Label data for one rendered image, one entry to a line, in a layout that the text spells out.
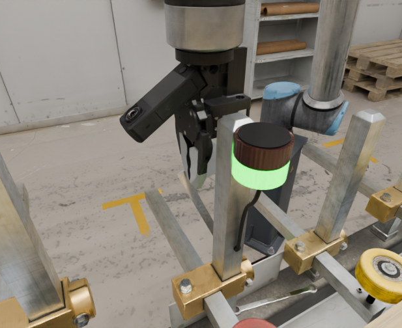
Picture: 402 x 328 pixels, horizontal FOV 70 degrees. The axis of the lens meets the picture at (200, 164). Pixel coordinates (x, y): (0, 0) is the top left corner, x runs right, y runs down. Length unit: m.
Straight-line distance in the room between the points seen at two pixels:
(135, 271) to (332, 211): 1.19
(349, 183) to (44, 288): 0.48
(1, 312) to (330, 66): 1.05
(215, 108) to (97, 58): 2.67
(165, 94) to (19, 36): 2.64
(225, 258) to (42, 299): 0.24
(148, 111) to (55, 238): 1.61
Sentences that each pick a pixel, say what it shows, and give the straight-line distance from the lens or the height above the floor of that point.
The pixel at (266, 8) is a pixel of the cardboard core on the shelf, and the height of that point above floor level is 0.95.
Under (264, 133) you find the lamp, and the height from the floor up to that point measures 1.15.
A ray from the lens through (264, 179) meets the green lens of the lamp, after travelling 0.30.
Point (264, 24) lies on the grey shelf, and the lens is 3.60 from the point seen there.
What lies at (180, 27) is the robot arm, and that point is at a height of 1.24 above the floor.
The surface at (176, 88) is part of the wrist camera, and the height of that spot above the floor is 1.17.
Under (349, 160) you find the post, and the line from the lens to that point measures 0.55.
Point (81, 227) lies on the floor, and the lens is 1.91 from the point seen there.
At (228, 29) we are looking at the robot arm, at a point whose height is 1.24.
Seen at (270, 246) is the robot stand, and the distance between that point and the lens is 1.69.
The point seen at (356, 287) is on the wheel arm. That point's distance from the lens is 0.63.
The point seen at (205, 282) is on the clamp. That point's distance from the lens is 0.50.
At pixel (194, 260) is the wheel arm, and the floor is 0.86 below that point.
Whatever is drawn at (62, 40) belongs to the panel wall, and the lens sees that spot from 2.95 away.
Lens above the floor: 1.29
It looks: 35 degrees down
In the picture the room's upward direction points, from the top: straight up
